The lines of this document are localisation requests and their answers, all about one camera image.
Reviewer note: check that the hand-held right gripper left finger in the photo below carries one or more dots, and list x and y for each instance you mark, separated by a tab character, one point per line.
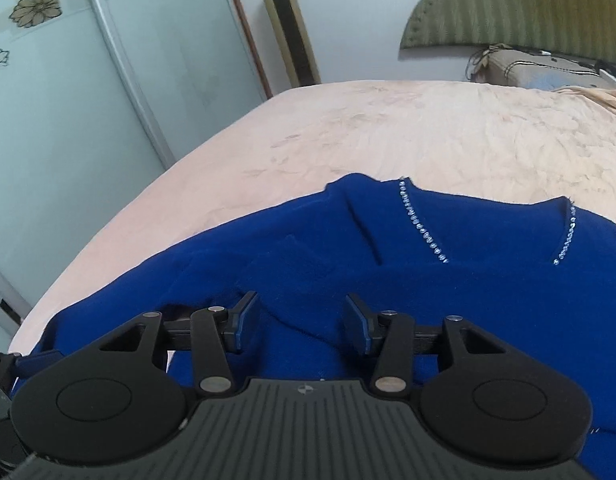
246	321

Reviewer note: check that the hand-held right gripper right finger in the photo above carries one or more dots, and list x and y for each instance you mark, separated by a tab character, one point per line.
355	321

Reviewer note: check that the blue knit sweater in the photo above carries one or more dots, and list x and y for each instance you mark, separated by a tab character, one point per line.
437	300

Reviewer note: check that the floral sliding wardrobe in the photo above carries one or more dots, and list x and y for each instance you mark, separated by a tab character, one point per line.
53	110

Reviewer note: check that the copper pipe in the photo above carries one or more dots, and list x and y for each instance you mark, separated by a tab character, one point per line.
245	25

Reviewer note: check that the gold tower fan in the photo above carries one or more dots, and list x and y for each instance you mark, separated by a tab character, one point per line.
288	20

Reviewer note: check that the patterned pillow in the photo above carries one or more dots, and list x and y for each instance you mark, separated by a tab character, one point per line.
537	72

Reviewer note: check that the olive striped headboard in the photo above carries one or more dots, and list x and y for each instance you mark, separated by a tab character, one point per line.
512	5

